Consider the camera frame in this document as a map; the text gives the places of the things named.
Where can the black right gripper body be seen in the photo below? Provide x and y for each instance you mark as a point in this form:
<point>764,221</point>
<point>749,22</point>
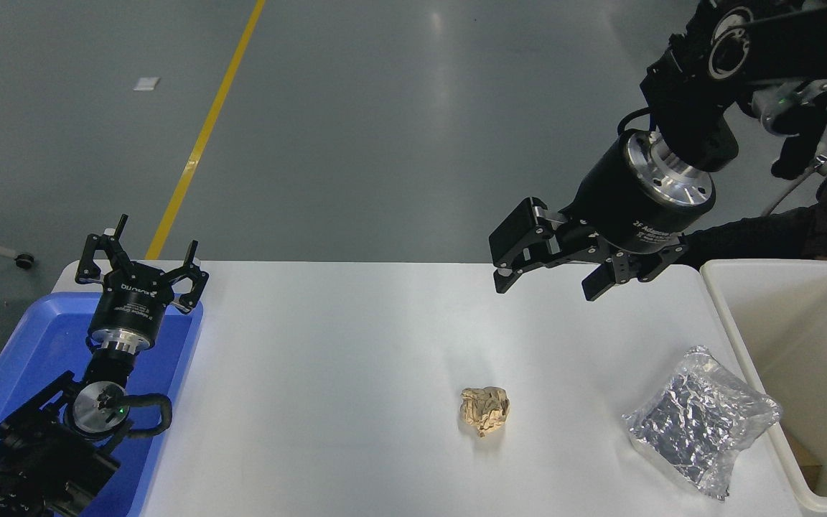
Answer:
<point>625,208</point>

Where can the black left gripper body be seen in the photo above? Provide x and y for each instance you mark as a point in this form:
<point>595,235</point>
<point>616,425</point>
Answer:
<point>130,305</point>

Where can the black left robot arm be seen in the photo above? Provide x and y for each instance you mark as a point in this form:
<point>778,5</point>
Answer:
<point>40,445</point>

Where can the blue plastic tray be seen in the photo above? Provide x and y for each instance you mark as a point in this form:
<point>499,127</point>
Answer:
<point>47,337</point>

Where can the grey chair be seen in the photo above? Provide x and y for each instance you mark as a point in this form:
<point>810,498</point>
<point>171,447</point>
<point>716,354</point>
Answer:
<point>787,192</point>

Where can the white floor tag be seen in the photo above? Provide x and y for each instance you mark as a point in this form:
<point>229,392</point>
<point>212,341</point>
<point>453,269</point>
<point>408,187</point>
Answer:
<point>146,83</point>

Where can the crumpled tan paper ball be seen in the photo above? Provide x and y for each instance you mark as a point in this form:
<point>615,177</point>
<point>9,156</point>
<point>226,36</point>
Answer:
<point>485,411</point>

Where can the large pale plastic bin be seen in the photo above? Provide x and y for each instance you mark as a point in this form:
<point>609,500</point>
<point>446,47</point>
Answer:
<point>808,345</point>

